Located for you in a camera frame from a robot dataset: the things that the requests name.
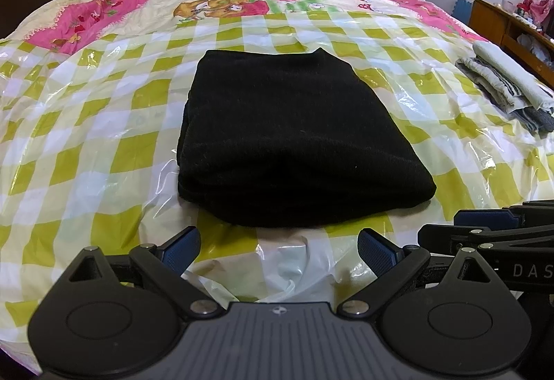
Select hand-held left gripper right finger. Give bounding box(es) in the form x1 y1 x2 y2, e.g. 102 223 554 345
337 228 491 318

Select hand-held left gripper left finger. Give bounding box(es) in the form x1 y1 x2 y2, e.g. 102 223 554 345
67 226 226 318

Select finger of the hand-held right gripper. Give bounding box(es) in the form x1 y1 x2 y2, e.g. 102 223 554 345
418 224 554 254
454 200 554 231

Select black pants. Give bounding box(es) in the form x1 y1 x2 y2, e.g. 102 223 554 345
177 48 437 229

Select folded dark grey cloth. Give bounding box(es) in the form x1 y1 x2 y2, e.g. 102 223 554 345
508 105 554 134

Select folded striped grey cloth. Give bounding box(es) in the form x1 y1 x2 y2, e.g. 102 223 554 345
455 56 526 111

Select folded pale cloth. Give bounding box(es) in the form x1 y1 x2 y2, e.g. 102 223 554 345
472 40 554 110

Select wooden cabinet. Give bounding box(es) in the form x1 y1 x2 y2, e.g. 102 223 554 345
470 0 554 82

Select blue foam mat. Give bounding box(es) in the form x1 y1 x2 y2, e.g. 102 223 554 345
452 0 473 26

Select pink floral cloth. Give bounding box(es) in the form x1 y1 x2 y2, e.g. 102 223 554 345
517 0 554 23

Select checkered printed bed sheet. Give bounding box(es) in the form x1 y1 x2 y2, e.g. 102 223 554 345
0 0 554 368

